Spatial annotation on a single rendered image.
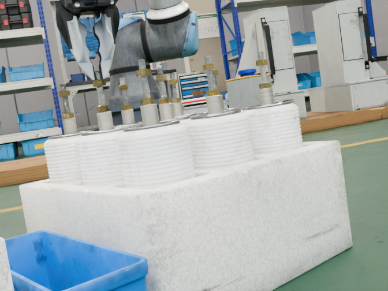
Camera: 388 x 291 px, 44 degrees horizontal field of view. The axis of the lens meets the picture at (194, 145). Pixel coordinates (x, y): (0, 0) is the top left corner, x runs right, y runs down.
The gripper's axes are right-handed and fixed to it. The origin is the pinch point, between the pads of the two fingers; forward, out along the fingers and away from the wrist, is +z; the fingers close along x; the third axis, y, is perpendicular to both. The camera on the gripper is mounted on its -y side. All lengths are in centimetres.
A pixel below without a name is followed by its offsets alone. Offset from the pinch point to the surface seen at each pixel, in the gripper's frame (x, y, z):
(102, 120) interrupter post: -0.6, 1.6, 7.4
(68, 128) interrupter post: -4.7, -9.2, 8.0
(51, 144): -8.0, -7.1, 10.1
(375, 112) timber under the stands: 197, -181, 30
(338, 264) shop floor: 29.6, 12.3, 34.4
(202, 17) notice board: 254, -597, -115
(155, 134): 3.4, 16.3, 10.1
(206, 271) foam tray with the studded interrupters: 6.5, 19.1, 27.5
